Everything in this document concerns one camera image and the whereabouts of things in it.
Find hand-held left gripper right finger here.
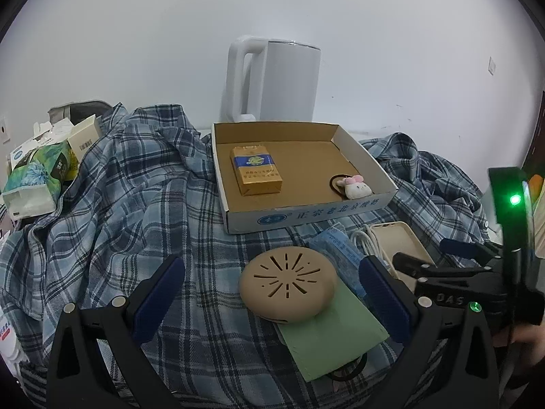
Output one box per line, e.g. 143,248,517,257
359,255,500,409

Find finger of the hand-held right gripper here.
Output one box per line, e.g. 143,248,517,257
392,252,497,283
439,238,505,261

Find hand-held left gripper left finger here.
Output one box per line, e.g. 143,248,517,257
46,255,186,409

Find beige phone case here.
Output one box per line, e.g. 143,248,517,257
367,222,435,290

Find white charging cable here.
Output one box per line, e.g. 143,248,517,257
349,224,394,269

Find green paper card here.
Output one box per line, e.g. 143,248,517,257
277,281,390,382

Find blue face mask packet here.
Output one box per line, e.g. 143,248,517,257
307,227,375,299

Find black hair tie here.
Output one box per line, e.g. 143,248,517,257
326,353,368,381

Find beige round silicone pouch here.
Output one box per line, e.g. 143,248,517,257
238,247,337,323

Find shallow cardboard box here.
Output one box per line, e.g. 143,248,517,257
212,121,400,235

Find person's right hand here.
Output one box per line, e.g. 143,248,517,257
494,324,545,367

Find blue plaid shirt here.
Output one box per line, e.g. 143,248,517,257
0,103,490,409

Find orange object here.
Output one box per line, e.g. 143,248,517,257
528,174,545,205

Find dark wooden door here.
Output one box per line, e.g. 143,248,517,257
521,89,545,173

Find yellow cigarette pack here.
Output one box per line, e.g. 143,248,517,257
230,145,283,197

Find dark striped cloth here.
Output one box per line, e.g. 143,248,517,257
17,362,52,409

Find white printed packet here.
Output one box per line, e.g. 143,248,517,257
0,307,22,367

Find green leaf tissue pack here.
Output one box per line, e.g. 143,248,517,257
2,140,79,216

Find cream barcode carton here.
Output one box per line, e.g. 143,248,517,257
67,114,105,163

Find white and blue box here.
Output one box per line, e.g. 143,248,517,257
6,121,73,171

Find grey fabric bag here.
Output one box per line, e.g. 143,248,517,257
48,100,118,127

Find white electric kettle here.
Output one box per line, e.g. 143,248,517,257
219,36,322,123

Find plush bunny hair tie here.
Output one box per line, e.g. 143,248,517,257
330,174,375,200

